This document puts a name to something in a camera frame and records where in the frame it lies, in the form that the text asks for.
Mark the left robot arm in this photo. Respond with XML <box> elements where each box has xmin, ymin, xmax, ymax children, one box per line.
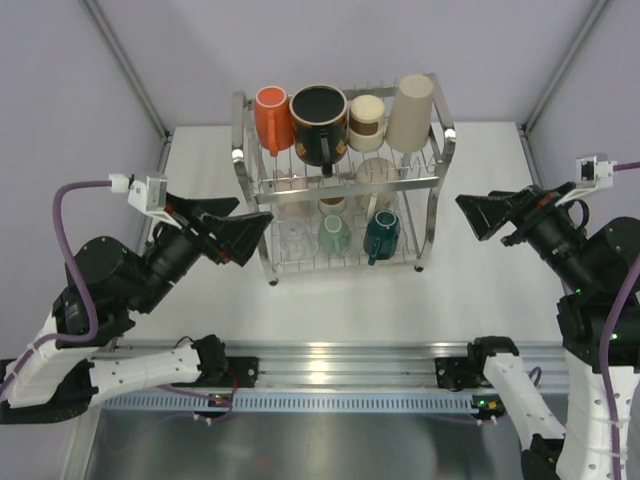
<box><xmin>1</xmin><ymin>194</ymin><xmax>273</xmax><ymax>425</ymax></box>

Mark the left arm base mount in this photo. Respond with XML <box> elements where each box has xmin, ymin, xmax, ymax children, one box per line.
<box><xmin>219</xmin><ymin>356</ymin><xmax>259</xmax><ymax>389</ymax></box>

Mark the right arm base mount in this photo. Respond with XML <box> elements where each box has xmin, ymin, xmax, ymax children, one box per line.
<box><xmin>434</xmin><ymin>357</ymin><xmax>491</xmax><ymax>392</ymax></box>

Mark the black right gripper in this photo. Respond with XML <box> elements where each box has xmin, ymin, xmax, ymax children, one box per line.
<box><xmin>456</xmin><ymin>178</ymin><xmax>596</xmax><ymax>290</ymax></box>

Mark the black mug with orange print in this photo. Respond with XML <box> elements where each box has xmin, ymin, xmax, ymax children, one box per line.
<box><xmin>289</xmin><ymin>84</ymin><xmax>348</xmax><ymax>178</ymax></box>

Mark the steel two-tier dish rack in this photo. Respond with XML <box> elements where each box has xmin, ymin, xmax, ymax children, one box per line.
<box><xmin>231</xmin><ymin>73</ymin><xmax>456</xmax><ymax>286</ymax></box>

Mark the pink translucent tumbler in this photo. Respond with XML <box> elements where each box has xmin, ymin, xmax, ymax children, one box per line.
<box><xmin>273</xmin><ymin>169</ymin><xmax>315</xmax><ymax>217</ymax></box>

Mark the aluminium frame post left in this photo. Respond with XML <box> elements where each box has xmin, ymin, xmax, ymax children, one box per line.
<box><xmin>79</xmin><ymin>0</ymin><xmax>170</xmax><ymax>144</ymax></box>

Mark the steel cup cream brown sleeve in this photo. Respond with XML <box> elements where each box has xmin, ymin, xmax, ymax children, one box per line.
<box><xmin>348</xmin><ymin>94</ymin><xmax>385</xmax><ymax>153</ymax></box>

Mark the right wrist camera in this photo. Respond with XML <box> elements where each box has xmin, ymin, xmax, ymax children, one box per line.
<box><xmin>556</xmin><ymin>153</ymin><xmax>618</xmax><ymax>206</ymax></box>

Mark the beige paper cup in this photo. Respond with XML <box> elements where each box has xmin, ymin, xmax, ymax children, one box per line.
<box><xmin>385</xmin><ymin>74</ymin><xmax>434</xmax><ymax>154</ymax></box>

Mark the perforated cable duct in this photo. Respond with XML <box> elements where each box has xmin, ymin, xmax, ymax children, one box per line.
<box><xmin>102</xmin><ymin>390</ymin><xmax>503</xmax><ymax>415</ymax></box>

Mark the clear glass cup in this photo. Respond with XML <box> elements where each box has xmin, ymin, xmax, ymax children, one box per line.
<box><xmin>280</xmin><ymin>216</ymin><xmax>315</xmax><ymax>261</ymax></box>

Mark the teal cup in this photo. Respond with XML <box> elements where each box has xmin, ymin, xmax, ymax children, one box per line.
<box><xmin>317</xmin><ymin>215</ymin><xmax>351</xmax><ymax>257</ymax></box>

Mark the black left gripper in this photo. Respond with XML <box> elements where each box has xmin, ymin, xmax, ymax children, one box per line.
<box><xmin>129</xmin><ymin>192</ymin><xmax>274</xmax><ymax>314</ymax></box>

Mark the dark teal mug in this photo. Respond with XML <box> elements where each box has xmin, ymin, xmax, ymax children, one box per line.
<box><xmin>363</xmin><ymin>209</ymin><xmax>400</xmax><ymax>266</ymax></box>

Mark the cream mug green inside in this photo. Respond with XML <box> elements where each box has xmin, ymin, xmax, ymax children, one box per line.
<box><xmin>355</xmin><ymin>157</ymin><xmax>399</xmax><ymax>222</ymax></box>

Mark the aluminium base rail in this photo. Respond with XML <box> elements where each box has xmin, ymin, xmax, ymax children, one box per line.
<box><xmin>95</xmin><ymin>340</ymin><xmax>569</xmax><ymax>394</ymax></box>

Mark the aluminium frame post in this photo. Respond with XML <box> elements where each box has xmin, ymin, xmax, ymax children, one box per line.
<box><xmin>79</xmin><ymin>0</ymin><xmax>170</xmax><ymax>144</ymax></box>
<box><xmin>520</xmin><ymin>0</ymin><xmax>614</xmax><ymax>139</ymax></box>

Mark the aluminium frame post right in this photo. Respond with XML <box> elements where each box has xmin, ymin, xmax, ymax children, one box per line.
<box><xmin>520</xmin><ymin>0</ymin><xmax>614</xmax><ymax>139</ymax></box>

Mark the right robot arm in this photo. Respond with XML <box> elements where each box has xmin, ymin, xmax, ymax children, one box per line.
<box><xmin>456</xmin><ymin>182</ymin><xmax>639</xmax><ymax>479</ymax></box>

